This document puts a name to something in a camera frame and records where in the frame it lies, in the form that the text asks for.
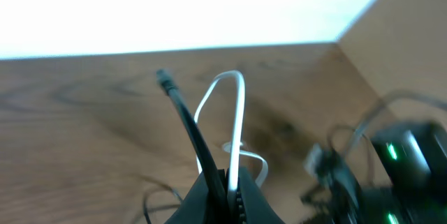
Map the white usb cable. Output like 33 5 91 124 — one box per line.
193 70 269 197

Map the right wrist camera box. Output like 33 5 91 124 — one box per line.
303 144 330 177

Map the black usb cable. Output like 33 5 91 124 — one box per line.
131 68 231 224

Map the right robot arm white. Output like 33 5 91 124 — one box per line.
301 121 446 224

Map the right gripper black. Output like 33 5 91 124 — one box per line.
300 149 370 224

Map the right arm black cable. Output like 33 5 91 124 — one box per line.
326 89 447 190

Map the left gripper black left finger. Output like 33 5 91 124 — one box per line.
165 173 227 224

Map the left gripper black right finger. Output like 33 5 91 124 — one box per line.
230 167 284 224

